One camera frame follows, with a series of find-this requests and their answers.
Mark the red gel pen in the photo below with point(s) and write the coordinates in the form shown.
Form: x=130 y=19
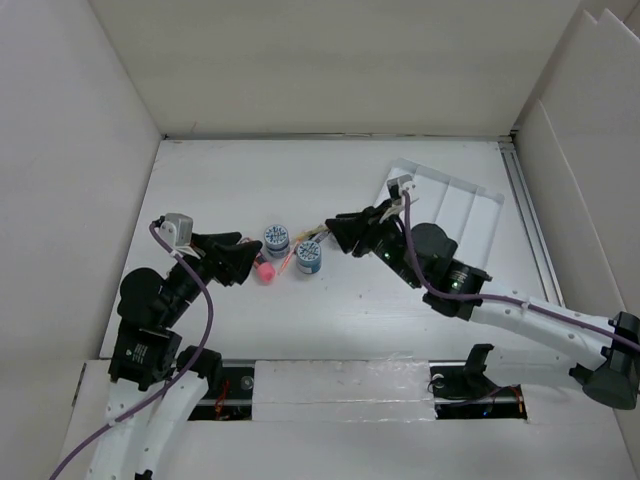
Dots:
x=320 y=236

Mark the blue round jar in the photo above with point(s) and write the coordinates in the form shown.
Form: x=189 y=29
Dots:
x=309 y=257
x=277 y=241

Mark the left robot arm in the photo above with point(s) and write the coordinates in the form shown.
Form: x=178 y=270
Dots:
x=155 y=382

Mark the beige yellow highlighter pen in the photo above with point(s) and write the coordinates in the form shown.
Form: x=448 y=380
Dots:
x=311 y=232

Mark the front mounting rail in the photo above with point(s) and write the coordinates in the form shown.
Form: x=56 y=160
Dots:
x=363 y=391

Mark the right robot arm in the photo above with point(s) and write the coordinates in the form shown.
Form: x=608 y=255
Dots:
x=598 y=356

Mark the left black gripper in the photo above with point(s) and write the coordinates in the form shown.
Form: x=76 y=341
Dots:
x=229 y=259

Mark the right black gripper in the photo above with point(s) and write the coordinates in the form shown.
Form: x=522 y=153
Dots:
x=349 y=228

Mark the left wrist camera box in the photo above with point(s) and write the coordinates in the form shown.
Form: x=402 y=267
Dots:
x=176 y=230

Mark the white compartment tray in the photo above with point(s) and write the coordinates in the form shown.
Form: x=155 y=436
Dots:
x=468 y=213

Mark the aluminium rail right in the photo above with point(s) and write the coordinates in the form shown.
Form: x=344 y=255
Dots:
x=525 y=206

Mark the pink capped marker tube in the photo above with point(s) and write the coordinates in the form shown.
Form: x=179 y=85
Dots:
x=264 y=269

